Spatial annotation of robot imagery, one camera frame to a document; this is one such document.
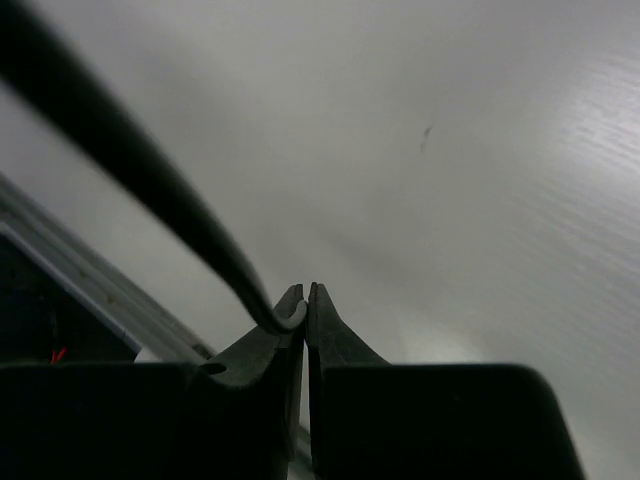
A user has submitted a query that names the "thin black headphone cable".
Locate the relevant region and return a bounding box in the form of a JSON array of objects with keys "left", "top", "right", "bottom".
[{"left": 0, "top": 0, "right": 308, "bottom": 337}]

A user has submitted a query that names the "aluminium rail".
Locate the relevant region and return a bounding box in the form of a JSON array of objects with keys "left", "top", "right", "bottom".
[{"left": 1, "top": 177, "right": 215, "bottom": 364}]

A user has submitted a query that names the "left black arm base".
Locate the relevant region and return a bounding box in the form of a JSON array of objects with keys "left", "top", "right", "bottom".
[{"left": 1, "top": 236, "right": 139, "bottom": 364}]

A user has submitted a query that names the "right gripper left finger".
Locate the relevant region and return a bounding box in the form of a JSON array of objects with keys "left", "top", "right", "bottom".
[{"left": 185, "top": 284, "right": 306, "bottom": 461}]

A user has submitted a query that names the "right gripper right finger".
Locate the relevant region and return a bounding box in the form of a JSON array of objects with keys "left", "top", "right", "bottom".
[{"left": 305, "top": 282, "right": 389, "bottom": 470}]

